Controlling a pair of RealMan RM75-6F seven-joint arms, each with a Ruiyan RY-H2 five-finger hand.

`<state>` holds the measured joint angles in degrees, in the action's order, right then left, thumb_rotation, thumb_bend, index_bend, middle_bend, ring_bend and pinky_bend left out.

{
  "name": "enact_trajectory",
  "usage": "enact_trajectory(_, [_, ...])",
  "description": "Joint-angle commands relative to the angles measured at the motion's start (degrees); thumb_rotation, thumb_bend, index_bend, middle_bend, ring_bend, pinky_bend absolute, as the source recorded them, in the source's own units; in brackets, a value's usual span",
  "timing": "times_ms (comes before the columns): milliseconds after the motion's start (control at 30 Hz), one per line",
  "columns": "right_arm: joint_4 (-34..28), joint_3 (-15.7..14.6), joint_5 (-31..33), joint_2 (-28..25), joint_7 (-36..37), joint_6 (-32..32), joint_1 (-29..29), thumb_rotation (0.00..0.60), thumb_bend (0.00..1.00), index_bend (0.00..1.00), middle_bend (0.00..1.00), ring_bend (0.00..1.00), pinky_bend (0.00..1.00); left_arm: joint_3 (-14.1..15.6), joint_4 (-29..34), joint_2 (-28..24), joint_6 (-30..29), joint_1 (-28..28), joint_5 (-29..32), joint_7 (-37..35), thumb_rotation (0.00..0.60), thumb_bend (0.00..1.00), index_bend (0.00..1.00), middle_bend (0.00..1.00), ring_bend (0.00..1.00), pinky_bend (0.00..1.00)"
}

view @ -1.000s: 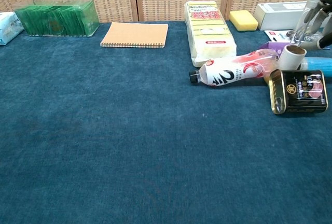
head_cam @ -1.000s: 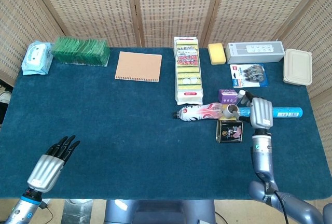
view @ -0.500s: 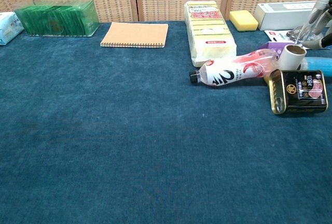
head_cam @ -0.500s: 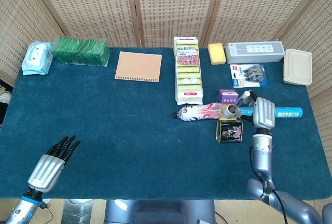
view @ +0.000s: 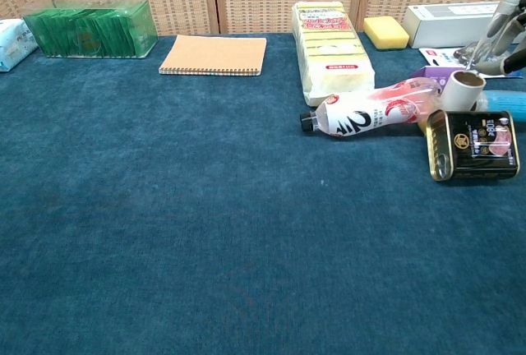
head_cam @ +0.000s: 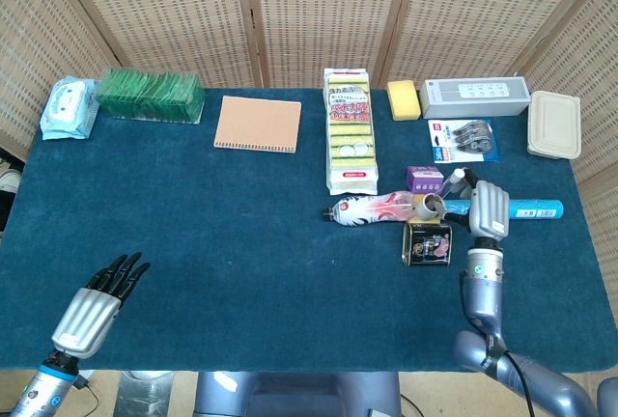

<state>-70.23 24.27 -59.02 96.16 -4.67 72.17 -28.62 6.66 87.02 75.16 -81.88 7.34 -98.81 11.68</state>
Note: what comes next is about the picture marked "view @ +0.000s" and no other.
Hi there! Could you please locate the small purple box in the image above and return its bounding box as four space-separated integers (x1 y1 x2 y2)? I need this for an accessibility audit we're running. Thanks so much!
408 65 465 95

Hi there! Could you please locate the brown spiral notebook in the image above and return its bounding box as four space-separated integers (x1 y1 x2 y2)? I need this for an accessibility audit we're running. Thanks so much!
158 35 268 77

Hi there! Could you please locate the yellow sponge multipack bag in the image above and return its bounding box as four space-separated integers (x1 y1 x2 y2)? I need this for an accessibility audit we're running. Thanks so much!
291 0 376 106

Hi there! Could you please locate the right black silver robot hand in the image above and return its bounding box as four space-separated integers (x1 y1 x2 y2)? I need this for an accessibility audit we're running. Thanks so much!
472 0 526 76

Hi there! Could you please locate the light blue wet wipes pack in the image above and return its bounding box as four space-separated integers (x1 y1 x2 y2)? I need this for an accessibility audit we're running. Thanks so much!
0 18 39 73

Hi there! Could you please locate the plastic bottle red white label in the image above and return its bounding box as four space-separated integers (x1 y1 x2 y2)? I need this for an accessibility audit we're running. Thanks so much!
298 76 443 139

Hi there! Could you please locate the white power strip box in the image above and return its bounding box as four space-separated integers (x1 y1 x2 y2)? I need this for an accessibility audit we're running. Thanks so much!
401 1 513 49

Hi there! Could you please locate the correction tape blister pack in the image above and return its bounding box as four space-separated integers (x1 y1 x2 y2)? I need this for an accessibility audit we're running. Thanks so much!
418 40 526 80

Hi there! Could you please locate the clear box of green packets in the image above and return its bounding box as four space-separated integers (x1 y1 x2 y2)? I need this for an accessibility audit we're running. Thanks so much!
22 0 159 59

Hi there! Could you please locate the black luncheon meat can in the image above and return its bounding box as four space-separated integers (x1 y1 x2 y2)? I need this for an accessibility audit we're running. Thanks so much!
426 108 521 182

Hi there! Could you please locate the dark blue table mat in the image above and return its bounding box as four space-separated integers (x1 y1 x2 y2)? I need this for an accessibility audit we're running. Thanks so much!
0 32 526 355

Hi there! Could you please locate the light blue cylinder tube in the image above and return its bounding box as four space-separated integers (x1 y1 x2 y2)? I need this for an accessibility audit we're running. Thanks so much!
476 89 526 122

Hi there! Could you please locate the yellow sponge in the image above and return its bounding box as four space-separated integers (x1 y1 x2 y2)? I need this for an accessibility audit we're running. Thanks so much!
362 16 411 51

